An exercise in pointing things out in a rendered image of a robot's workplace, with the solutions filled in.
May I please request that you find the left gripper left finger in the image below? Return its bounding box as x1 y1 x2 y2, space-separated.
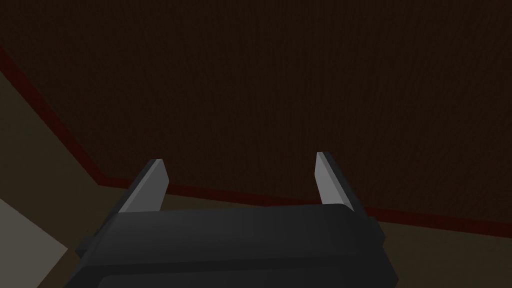
116 158 170 215

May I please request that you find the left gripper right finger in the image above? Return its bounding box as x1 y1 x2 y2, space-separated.
315 151 368 219

